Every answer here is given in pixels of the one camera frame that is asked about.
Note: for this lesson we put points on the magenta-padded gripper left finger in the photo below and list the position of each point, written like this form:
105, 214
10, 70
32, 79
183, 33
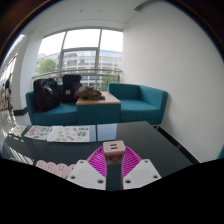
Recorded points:
87, 175

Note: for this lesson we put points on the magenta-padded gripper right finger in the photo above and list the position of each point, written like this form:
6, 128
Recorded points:
140, 175

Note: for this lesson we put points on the small pink white charger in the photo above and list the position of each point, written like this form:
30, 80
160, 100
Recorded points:
114, 151

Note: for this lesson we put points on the large sticker sheet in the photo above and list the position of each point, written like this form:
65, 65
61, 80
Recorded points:
70, 134

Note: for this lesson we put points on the teal wood-topped side table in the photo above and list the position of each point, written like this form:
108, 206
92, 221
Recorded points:
98, 111

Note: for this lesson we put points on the small sticker sheet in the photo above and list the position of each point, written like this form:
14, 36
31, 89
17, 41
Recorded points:
18, 130

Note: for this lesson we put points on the teal chair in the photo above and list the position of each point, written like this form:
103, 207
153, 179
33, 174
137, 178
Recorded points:
221, 153

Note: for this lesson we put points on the black backpack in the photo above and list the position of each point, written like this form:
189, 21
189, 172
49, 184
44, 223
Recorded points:
70, 88

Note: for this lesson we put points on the black plastic bag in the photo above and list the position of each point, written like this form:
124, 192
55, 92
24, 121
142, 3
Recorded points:
46, 95

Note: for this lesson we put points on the metal window railing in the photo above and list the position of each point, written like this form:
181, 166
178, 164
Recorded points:
80, 71

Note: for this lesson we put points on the person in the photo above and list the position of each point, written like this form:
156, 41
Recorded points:
7, 86

